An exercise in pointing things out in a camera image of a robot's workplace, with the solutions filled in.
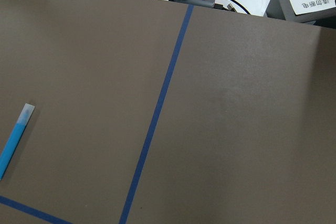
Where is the blue highlighter pen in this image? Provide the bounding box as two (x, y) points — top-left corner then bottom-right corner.
(1, 103), (35, 179)

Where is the dark box with label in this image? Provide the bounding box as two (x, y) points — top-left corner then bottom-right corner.
(265, 0), (335, 28)

